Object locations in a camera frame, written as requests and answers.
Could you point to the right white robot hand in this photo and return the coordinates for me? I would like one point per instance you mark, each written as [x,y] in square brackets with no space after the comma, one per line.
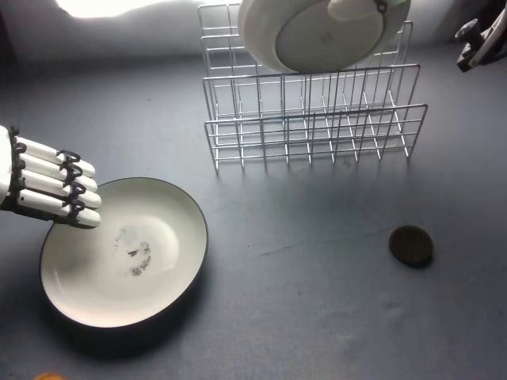
[352,8]

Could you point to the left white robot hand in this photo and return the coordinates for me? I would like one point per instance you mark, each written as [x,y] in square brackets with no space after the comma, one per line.
[39,186]

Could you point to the all-white plate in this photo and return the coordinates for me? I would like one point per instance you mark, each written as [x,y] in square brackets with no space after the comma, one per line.
[301,39]

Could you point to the white plate with black outside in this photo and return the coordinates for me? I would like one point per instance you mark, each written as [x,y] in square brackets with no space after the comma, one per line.
[119,257]

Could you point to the small yellow-orange block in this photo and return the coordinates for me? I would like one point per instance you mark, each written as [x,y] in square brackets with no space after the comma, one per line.
[49,377]

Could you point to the brown round disc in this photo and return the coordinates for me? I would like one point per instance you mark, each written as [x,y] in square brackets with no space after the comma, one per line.
[412,245]

